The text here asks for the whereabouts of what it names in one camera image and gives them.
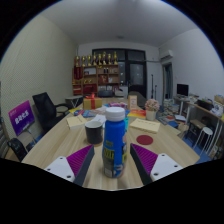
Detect pink flowers in white pot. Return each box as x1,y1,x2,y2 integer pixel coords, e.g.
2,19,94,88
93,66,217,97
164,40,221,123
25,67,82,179
144,98,161,122

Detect dark glass door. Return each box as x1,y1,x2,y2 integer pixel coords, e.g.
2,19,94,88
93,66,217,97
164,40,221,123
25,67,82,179
92,48,148,99

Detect flat round red coaster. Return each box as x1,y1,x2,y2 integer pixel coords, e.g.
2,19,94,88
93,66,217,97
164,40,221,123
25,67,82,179
135,134,154,146

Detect large beige envelope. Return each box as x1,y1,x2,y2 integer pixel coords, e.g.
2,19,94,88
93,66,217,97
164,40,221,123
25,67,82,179
129,117,162,135

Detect black computer monitor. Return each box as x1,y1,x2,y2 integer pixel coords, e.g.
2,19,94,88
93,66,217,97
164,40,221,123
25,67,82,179
176,83,190,98

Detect piles of books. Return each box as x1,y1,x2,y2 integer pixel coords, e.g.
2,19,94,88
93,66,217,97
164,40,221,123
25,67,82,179
159,98,183,126

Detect dark grey armchair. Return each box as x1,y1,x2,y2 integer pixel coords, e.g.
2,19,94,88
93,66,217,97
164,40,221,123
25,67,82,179
128,90,147,108

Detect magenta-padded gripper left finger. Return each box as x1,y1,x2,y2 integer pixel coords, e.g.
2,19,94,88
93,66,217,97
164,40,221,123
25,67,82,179
43,144,95,187

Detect yellow gift box red ribbon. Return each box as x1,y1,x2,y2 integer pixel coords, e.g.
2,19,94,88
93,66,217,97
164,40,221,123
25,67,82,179
82,93,103,111

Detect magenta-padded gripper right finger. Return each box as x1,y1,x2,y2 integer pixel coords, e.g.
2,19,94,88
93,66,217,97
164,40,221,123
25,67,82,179
129,143,184,186

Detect blue drink bottle white cap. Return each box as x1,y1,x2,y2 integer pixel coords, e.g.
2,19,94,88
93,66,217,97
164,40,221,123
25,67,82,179
101,106,128,179

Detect cluttered wooden side desk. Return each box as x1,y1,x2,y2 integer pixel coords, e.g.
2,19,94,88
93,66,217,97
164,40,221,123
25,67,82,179
173,94,224,161

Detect small round grey table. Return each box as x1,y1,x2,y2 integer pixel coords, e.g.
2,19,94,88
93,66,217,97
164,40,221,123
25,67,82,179
64,95,84,108

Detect white wall air conditioner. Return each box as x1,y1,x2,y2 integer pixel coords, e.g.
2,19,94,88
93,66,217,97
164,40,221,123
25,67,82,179
158,49,175,62

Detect black bag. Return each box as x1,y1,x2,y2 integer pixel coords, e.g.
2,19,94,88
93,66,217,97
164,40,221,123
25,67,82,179
7,137,28,163

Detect orange standing card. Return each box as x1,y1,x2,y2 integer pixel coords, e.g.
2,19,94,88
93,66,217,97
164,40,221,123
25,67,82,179
128,94,139,110

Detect purple sign board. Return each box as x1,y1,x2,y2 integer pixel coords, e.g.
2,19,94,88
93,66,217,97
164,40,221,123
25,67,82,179
8,99,36,137

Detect small beige envelope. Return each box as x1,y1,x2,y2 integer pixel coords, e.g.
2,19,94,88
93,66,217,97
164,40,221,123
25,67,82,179
66,114,89,130

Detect blue patterned booklet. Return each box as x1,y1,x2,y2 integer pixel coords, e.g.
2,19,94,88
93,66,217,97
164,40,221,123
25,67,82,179
73,109,97,118

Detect white printed paper sheet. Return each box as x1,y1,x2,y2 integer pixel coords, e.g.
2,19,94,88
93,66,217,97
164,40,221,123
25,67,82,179
91,114,108,125

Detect black office chair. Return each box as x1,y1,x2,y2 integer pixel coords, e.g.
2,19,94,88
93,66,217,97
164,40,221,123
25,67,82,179
32,91,71,134

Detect pink packet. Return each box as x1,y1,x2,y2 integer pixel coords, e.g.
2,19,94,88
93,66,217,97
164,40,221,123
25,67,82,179
108,101,128,109

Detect black mug white inside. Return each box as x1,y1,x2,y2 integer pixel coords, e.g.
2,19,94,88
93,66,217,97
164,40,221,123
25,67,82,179
84,119,104,145

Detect orange yellow booklet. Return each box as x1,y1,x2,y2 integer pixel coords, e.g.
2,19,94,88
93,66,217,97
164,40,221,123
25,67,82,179
127,109,148,119

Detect wooden shelf unit with trophies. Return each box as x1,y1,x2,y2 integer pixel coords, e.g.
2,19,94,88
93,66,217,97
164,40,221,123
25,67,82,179
72,50,120,98

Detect white round stool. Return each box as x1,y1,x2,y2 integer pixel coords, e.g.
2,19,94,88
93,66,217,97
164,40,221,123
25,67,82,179
193,126,214,155

